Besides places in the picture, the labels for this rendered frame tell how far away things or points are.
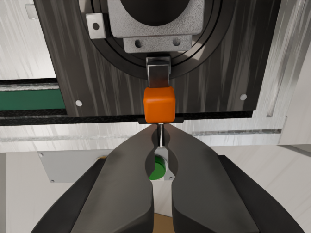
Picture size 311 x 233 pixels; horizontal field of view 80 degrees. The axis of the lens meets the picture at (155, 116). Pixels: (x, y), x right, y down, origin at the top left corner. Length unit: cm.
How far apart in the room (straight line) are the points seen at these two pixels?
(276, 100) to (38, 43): 32
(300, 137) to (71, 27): 45
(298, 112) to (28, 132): 46
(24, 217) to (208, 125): 57
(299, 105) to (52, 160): 44
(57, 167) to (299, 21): 37
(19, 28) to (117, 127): 18
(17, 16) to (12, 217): 54
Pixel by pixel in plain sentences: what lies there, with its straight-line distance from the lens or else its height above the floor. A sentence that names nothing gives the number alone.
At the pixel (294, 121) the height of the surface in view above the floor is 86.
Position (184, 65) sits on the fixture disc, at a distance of 20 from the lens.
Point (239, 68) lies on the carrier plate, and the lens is 24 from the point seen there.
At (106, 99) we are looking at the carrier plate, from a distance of 24.
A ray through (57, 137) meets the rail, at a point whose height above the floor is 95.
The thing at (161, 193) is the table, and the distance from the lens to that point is 50.
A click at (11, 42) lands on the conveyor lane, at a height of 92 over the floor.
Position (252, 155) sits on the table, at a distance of 47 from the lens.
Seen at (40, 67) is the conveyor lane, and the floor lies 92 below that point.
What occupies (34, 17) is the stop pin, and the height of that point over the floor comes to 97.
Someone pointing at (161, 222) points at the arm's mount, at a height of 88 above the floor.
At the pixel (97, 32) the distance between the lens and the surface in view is 18.
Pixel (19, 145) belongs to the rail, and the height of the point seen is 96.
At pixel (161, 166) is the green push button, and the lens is 29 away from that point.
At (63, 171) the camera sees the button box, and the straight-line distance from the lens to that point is 35.
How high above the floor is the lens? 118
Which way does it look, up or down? 62 degrees down
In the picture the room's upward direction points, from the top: 179 degrees counter-clockwise
